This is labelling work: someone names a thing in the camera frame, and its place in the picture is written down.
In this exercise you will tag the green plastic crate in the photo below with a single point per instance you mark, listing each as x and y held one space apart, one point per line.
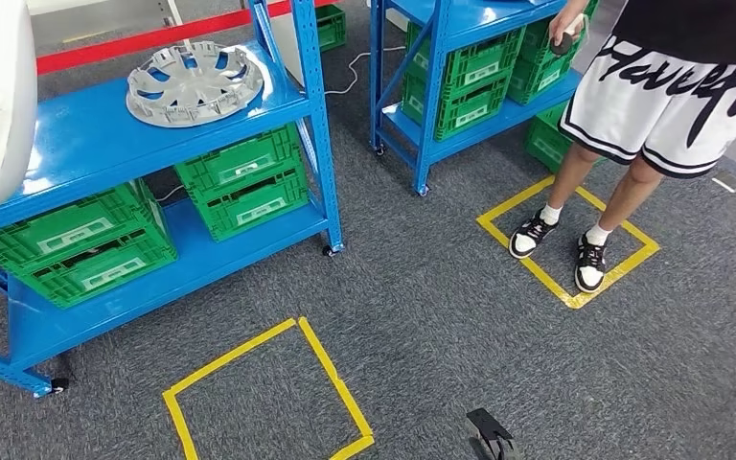
241 165
546 143
69 235
533 44
108 273
330 28
254 209
533 86
469 111
476 60

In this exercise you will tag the person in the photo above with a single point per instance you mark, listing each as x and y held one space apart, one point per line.
660 101

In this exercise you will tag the red barrier belt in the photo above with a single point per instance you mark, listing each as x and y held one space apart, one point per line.
139 41

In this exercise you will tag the metal floor socket plate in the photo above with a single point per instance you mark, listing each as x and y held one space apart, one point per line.
728 183

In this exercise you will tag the black handheld controller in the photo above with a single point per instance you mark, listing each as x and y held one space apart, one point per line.
560 46

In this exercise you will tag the grey plastic hubcap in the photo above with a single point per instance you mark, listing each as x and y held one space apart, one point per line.
193 86

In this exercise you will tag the blue metal shelf rack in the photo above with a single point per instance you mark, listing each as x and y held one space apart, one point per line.
501 13
120 140

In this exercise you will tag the person's right hand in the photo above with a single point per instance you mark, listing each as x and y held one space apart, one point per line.
568 19

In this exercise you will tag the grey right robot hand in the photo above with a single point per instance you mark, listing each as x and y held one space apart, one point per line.
488 424

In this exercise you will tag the white table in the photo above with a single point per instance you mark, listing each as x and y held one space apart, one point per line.
88 5

